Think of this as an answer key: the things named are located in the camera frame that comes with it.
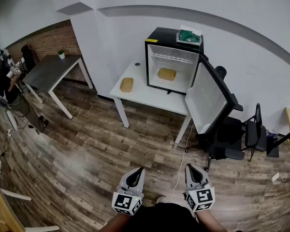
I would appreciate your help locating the small potted plant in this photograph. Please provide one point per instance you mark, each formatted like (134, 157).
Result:
(61, 54)

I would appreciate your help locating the tan container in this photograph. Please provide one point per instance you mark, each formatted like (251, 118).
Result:
(126, 85)
(167, 74)

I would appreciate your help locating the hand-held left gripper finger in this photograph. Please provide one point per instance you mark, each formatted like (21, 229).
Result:
(141, 182)
(124, 180)

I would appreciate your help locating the black mini fridge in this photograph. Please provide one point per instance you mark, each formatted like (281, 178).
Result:
(209, 98)

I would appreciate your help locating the clear box with green packet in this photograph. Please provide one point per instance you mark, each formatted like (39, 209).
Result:
(189, 37)

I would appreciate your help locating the black office chair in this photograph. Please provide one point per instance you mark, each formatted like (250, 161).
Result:
(228, 134)

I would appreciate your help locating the person's left forearm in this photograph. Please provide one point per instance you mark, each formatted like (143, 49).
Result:
(116, 223)

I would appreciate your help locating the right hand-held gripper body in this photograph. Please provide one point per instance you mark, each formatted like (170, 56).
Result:
(201, 198)

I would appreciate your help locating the black high-back chair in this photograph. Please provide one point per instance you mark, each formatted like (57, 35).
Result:
(28, 57)

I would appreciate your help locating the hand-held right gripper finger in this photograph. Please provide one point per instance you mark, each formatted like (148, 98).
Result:
(203, 176)
(187, 178)

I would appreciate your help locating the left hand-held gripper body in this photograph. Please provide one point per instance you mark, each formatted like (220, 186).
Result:
(125, 200)

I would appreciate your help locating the light wooden board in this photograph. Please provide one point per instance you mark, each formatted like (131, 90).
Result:
(6, 211)

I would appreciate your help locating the person's shoe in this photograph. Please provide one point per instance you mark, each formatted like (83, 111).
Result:
(161, 199)

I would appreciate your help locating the person's right forearm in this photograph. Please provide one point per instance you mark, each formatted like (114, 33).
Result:
(210, 222)

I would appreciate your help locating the white chair leg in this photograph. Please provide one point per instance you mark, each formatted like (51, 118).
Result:
(17, 195)
(42, 228)

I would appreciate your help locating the blue box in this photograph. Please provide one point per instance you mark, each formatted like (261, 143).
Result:
(272, 136)

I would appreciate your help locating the grey table with white legs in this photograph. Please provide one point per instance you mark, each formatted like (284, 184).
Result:
(50, 70)

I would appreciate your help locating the white power adapter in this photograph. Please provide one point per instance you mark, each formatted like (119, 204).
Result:
(275, 177)

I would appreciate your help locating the person's black clothing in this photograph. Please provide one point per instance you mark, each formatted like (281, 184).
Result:
(164, 217)

